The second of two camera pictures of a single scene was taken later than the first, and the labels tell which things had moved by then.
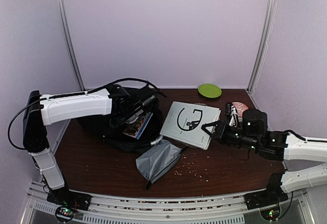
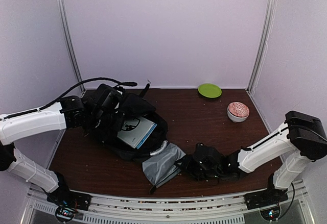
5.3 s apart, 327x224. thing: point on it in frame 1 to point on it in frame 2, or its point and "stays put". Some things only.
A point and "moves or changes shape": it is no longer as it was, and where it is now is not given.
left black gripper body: (121, 117) to (103, 121)
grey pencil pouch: (157, 160) moves or changes shape
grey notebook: (183, 122) to (135, 131)
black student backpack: (136, 121) moves or changes shape
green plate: (210, 90) stays put
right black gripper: (220, 127) to (187, 165)
